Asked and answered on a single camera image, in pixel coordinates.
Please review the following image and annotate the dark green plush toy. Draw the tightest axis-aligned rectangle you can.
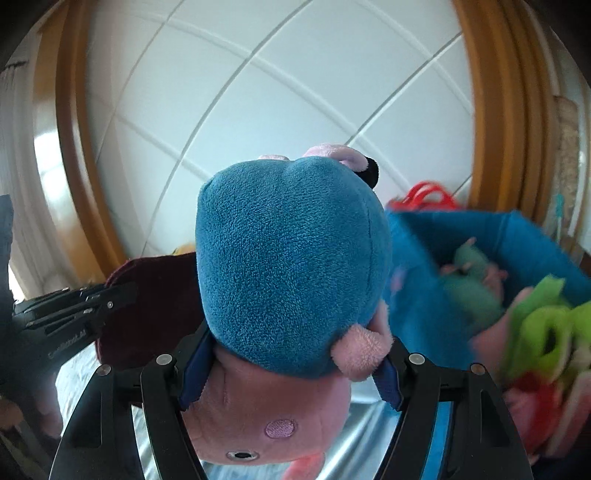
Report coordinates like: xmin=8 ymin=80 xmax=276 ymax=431
xmin=438 ymin=242 xmax=509 ymax=333

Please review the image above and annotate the green white bird plush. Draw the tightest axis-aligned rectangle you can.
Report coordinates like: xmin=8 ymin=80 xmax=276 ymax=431
xmin=501 ymin=274 xmax=591 ymax=384

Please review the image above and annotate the pink red cloth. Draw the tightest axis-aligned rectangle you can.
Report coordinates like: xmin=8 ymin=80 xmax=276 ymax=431
xmin=503 ymin=374 xmax=573 ymax=457

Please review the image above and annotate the rolled patterned carpet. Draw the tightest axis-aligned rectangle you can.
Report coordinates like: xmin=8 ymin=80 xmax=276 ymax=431
xmin=551 ymin=95 xmax=583 ymax=232

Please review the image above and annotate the pink pig plush blue shirt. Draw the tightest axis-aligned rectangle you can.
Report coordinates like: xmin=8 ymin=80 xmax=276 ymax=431
xmin=178 ymin=143 xmax=398 ymax=480

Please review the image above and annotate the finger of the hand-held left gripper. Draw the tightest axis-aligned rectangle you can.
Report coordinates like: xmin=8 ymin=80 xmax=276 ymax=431
xmin=28 ymin=281 xmax=139 ymax=345
xmin=13 ymin=284 xmax=108 ymax=318

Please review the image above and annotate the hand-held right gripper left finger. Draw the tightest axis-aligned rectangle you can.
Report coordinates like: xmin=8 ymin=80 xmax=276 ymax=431
xmin=48 ymin=318 xmax=218 ymax=480

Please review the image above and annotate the blue plastic storage box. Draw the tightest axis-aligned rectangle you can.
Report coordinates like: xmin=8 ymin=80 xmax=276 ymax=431
xmin=383 ymin=208 xmax=591 ymax=384

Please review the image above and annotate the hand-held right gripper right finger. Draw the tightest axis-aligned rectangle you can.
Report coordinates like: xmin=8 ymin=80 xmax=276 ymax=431
xmin=369 ymin=339 xmax=529 ymax=480

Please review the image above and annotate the teal broom stick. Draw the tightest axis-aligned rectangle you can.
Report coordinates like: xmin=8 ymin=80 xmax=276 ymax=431
xmin=551 ymin=194 xmax=567 ymax=241

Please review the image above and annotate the silver satin cloth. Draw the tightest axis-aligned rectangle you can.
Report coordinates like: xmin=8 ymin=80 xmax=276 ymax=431
xmin=55 ymin=355 xmax=462 ymax=480

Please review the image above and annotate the wooden door frame post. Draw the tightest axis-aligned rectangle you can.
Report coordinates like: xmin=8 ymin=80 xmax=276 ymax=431
xmin=455 ymin=0 xmax=555 ymax=259
xmin=34 ymin=0 xmax=130 ymax=278

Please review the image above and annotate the red plastic handle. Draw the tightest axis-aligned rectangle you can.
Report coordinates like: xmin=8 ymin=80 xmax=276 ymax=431
xmin=404 ymin=181 xmax=459 ymax=210

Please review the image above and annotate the maroon cloth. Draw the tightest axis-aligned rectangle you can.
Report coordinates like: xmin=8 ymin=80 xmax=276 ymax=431
xmin=95 ymin=251 xmax=208 ymax=407

